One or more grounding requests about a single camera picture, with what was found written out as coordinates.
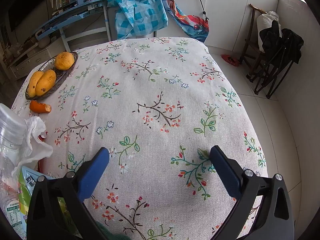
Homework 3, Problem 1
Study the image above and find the blue study desk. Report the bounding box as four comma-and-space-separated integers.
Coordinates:
35, 0, 113, 53

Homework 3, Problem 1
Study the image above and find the black television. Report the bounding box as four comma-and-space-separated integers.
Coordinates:
6, 0, 47, 30

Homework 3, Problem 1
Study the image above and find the black cord with clip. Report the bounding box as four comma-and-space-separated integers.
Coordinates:
191, 0, 209, 22

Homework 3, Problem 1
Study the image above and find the white sack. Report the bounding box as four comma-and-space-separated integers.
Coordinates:
256, 11, 280, 53

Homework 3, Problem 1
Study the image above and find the dark woven fruit basket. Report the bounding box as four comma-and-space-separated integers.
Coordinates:
25, 51, 79, 101

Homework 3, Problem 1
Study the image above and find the yellow mango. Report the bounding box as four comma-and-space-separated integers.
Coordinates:
35, 69, 57, 96
54, 52, 75, 71
27, 71, 44, 97

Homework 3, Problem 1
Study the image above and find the colourful printed bag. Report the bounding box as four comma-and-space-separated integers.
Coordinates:
148, 0, 209, 43

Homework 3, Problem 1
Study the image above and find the small orange peel piece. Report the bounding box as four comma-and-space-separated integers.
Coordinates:
29, 100, 52, 113

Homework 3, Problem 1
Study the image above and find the floral tablecloth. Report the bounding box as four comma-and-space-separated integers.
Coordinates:
11, 37, 268, 240

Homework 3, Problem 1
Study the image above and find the red slipper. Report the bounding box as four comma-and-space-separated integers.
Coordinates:
221, 54, 239, 67

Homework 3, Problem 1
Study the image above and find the blue checked plastic bag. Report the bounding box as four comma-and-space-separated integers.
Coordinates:
102, 0, 168, 40

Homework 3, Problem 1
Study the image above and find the dark green knitted cloth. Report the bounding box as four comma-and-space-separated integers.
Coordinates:
94, 220, 130, 240

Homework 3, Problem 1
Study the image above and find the black folding chair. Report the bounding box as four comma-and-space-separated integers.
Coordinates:
247, 20, 304, 99

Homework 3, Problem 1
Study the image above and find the clear plastic bottle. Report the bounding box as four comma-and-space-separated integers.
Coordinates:
0, 103, 28, 230

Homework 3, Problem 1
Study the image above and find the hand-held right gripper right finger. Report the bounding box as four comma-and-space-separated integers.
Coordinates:
209, 145, 294, 240

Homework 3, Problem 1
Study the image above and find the white television cabinet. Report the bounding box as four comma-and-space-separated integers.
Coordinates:
5, 41, 59, 80

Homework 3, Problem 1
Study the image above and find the wooden chair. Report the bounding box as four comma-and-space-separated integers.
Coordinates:
239, 4, 268, 79

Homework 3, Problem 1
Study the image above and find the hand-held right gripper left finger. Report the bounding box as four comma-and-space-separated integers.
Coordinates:
26, 147, 110, 240

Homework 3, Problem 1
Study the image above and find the white plastic bag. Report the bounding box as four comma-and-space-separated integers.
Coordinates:
11, 116, 54, 178

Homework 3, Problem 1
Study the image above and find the green snack packet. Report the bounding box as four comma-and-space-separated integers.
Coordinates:
18, 165, 80, 238

